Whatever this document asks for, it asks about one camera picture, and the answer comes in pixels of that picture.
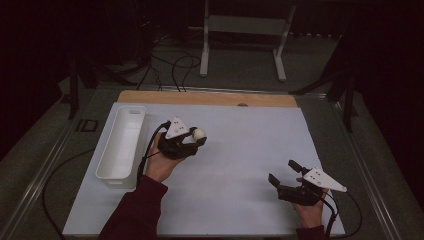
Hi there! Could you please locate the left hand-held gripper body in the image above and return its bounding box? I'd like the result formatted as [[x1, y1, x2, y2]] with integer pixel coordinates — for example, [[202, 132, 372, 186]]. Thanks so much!
[[157, 116, 198, 160]]

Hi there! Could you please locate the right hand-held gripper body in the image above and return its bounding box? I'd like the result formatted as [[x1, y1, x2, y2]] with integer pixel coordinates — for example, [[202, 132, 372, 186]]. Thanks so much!
[[277, 167, 348, 207]]

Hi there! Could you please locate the white plastic bin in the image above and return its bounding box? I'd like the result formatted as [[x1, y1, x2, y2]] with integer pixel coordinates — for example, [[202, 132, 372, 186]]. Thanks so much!
[[95, 105, 148, 190]]

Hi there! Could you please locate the person's right hand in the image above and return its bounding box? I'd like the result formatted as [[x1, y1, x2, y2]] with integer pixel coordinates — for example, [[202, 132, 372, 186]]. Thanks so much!
[[292, 189, 329, 230]]

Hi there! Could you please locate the person's left hand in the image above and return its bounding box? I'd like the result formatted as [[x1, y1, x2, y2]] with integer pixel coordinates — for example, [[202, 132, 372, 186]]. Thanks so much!
[[144, 131, 184, 183]]

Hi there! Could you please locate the white table sheet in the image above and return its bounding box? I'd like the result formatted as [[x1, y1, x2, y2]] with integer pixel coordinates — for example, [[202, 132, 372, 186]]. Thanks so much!
[[62, 101, 346, 238]]

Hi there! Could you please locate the black stand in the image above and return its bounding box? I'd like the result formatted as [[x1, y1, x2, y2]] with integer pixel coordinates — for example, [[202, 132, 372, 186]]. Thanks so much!
[[289, 33, 360, 134], [60, 49, 138, 121]]

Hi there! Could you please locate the white metal stand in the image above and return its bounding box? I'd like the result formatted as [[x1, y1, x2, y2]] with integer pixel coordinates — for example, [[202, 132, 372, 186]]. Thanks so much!
[[199, 0, 297, 83]]

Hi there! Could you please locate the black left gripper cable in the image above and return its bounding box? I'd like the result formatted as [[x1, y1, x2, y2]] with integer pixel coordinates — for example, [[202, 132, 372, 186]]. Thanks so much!
[[136, 120, 172, 188]]

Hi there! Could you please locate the thick black right gripper cable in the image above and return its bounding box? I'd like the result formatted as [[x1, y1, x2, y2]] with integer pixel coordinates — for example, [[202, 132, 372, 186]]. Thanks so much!
[[319, 191, 338, 240]]

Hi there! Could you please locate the looped black cable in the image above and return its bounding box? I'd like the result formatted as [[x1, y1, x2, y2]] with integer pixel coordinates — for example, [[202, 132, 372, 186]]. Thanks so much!
[[171, 54, 202, 93]]

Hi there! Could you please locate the thin black right gripper cable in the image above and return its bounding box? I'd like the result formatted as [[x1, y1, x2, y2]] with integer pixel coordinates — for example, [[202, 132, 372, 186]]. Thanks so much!
[[334, 191, 364, 240]]

